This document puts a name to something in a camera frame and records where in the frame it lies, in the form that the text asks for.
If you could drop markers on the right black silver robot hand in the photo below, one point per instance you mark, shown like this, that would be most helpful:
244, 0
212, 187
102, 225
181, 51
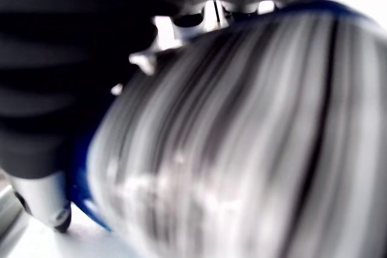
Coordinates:
60, 58

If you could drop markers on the blue Oreo cookie package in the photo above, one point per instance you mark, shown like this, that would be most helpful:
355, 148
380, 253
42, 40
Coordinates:
242, 134

